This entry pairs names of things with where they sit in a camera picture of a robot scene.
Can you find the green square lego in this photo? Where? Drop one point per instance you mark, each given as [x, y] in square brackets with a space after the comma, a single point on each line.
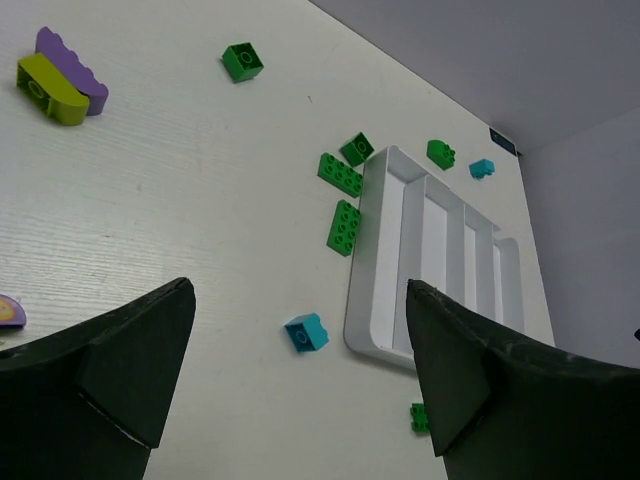
[242, 62]
[357, 150]

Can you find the white compartment tray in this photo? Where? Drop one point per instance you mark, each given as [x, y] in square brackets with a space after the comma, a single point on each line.
[471, 240]

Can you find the purple scalloped lego brick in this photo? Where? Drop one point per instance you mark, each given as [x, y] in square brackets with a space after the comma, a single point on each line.
[67, 62]

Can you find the dark label sticker right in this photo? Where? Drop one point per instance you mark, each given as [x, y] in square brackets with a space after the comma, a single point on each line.
[503, 142]

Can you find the teal square lego brick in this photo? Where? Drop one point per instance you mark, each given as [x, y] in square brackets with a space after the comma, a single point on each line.
[307, 333]

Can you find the green 2x4 lego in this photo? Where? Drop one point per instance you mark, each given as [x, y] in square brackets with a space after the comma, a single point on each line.
[344, 228]
[340, 175]

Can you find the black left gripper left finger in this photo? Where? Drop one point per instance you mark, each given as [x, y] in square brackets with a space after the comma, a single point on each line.
[91, 401]

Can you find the purple semicircle printed piece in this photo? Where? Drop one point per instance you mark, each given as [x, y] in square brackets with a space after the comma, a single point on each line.
[12, 314]

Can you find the green curved lego brick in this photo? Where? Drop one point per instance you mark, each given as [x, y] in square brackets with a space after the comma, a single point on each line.
[441, 154]

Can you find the lime curved lego brick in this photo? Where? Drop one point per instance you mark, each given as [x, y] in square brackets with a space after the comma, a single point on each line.
[50, 91]

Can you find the teal small lego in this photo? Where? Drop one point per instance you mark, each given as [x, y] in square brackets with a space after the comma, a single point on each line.
[481, 169]

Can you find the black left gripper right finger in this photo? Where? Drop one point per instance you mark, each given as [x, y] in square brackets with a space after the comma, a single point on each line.
[502, 405]

